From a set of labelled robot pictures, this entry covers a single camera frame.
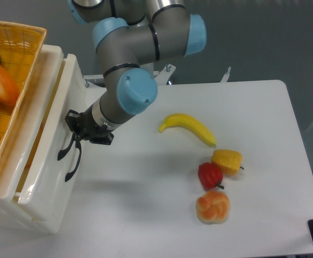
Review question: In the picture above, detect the knotted bread roll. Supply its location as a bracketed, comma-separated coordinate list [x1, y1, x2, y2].
[196, 190, 230, 224]

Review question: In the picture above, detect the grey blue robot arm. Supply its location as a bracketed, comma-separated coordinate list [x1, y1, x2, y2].
[66, 1, 207, 146]

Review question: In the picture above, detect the white drawer cabinet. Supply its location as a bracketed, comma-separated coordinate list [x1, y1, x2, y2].
[0, 45, 63, 230]

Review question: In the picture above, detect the yellow wicker basket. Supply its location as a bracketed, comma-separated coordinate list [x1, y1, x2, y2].
[0, 21, 47, 161]

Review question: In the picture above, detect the black top drawer handle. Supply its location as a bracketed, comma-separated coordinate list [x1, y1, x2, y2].
[57, 134, 75, 161]

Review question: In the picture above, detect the yellow banana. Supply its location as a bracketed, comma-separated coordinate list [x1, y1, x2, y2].
[158, 113, 217, 147]

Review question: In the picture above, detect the black drawer handle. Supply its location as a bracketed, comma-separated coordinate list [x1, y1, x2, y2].
[57, 134, 75, 161]
[65, 142, 82, 182]

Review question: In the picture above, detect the black lower drawer handle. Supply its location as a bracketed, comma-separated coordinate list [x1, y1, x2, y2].
[65, 142, 82, 182]

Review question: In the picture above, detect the yellow bell pepper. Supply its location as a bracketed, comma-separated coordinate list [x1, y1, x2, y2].
[211, 149, 243, 176]

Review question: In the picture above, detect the red bell pepper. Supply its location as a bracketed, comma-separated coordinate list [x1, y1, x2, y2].
[198, 162, 224, 190]

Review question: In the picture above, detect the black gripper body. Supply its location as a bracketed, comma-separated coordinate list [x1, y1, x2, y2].
[78, 106, 114, 145]

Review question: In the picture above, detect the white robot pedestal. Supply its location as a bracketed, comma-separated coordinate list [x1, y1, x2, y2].
[83, 64, 231, 88]

